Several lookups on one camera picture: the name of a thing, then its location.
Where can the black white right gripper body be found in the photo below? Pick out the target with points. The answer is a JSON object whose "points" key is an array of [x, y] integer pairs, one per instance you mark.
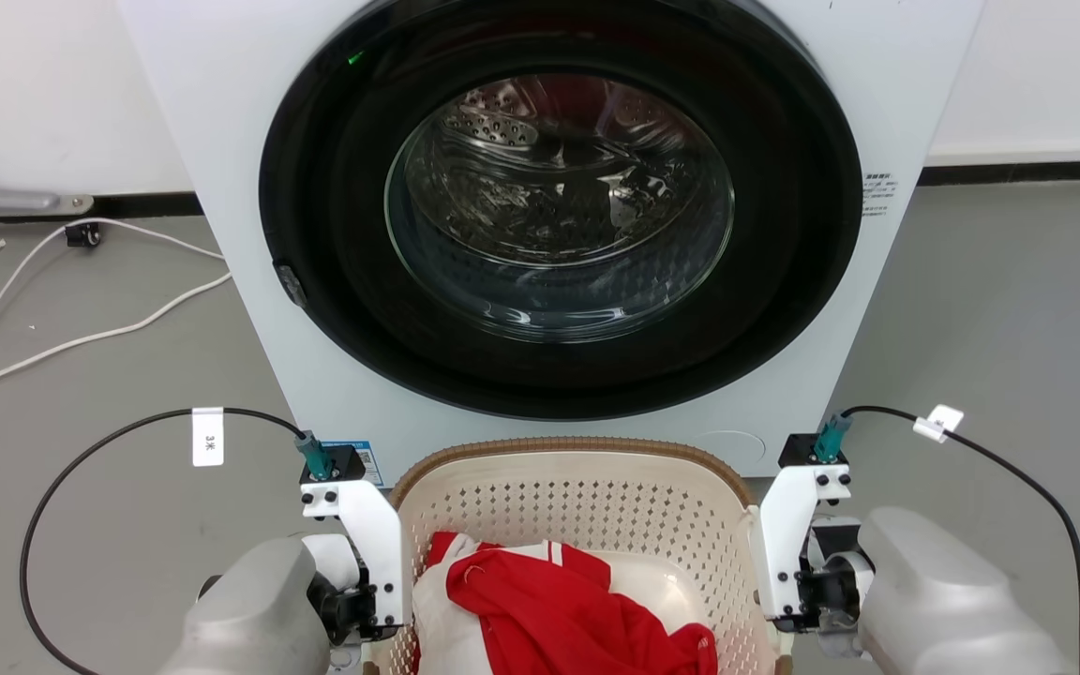
{"points": [[826, 586]]}

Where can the white front-loading washing machine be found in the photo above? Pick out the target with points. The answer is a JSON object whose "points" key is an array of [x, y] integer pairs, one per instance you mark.
{"points": [[212, 141]]}

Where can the round black glass washer door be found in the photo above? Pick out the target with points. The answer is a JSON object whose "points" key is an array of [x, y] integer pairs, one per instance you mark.
{"points": [[784, 244]]}

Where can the blue white barcode sticker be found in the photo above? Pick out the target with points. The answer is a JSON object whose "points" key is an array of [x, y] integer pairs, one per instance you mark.
{"points": [[367, 461]]}

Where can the white text sticker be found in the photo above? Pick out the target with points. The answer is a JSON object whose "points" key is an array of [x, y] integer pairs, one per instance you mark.
{"points": [[877, 194]]}

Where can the red garment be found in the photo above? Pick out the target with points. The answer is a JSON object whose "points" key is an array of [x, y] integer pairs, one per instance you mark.
{"points": [[549, 609]]}

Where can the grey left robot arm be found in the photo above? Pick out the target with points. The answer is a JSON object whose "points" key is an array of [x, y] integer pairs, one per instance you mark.
{"points": [[249, 609]]}

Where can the beige perforated plastic laundry basket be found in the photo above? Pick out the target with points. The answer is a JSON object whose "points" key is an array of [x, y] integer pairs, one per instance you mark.
{"points": [[577, 502]]}

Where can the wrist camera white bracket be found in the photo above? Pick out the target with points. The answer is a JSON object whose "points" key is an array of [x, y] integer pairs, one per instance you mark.
{"points": [[371, 525], [784, 525]]}

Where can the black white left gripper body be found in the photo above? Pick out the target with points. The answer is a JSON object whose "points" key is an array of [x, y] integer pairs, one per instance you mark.
{"points": [[348, 605]]}

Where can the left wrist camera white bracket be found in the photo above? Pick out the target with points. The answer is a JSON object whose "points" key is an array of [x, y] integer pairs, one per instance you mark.
{"points": [[371, 525]]}

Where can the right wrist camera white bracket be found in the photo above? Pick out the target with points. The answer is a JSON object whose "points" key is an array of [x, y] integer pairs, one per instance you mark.
{"points": [[784, 525]]}

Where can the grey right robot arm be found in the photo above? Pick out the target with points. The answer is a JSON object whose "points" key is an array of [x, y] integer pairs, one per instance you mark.
{"points": [[943, 600]]}

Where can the small black wall plug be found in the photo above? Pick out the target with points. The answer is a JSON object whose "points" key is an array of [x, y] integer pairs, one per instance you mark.
{"points": [[82, 234]]}

